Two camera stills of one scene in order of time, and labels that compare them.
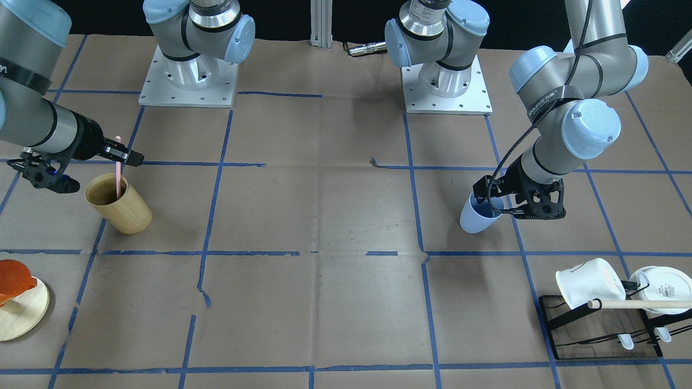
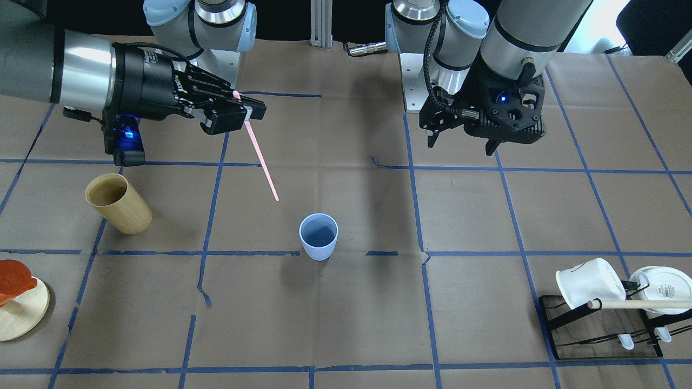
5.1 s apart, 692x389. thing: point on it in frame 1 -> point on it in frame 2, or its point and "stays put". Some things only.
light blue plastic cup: [477, 217] -> [318, 233]
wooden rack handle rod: [639, 304] stays put
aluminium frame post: [321, 24] stays put
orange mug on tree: [15, 278] stays put
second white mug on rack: [661, 283] stays put
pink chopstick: [118, 173] -> [237, 94]
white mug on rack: [596, 278] stays put
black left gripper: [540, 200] -> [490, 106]
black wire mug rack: [587, 332] stays put
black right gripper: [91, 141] -> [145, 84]
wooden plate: [22, 315] stays put
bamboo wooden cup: [128, 214] stays put
